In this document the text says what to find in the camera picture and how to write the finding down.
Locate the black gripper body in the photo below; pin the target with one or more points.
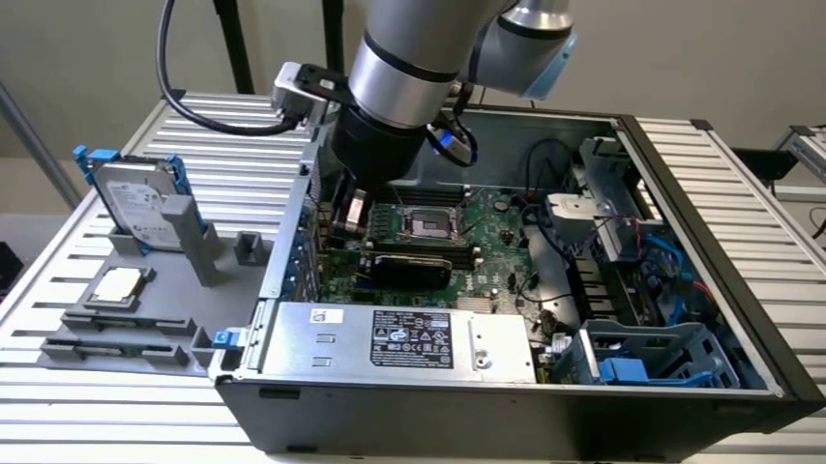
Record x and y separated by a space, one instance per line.
378 150

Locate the black graphics card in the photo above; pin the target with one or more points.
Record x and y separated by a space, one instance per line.
406 270

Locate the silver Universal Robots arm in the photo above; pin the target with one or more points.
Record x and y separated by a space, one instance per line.
401 72

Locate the black RAM slot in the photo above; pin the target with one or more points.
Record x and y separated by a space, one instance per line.
461 258
419 192

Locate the CPU socket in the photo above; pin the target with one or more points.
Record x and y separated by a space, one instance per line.
429 224

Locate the coin cell battery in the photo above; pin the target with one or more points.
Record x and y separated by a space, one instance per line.
502 204

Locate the green motherboard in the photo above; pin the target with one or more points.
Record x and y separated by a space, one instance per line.
499 241

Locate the black stand leg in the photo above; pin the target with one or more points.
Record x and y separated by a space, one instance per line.
334 34
238 48

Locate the silver power supply unit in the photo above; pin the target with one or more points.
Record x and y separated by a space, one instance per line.
362 348

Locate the grey parts rack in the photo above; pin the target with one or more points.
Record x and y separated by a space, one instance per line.
194 302

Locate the blue case latch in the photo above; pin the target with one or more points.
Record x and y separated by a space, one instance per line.
227 338

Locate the silver hard disk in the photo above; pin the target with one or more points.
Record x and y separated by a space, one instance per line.
135 203

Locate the grey fan shroud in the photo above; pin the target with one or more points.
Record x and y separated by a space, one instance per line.
571 209

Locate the silver CPU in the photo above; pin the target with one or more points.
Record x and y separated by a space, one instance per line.
118 285

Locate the metal disk bay cage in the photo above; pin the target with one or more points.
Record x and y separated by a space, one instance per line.
617 193

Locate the blue disk carrier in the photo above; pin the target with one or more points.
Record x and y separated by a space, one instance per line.
103 155

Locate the green RAM stick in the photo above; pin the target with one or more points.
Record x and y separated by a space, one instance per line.
110 349
119 320

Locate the black open PC case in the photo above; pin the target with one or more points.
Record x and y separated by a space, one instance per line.
451 415

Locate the black box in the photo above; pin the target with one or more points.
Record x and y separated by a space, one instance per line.
10 266

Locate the blue-grey plastic disk bay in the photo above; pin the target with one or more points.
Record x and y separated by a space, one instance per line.
671 348

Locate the metal slat side table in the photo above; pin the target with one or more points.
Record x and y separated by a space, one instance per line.
804 145

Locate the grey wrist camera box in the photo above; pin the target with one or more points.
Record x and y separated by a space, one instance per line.
294 92

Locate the aluminium frame post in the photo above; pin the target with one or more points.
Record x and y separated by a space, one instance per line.
35 140

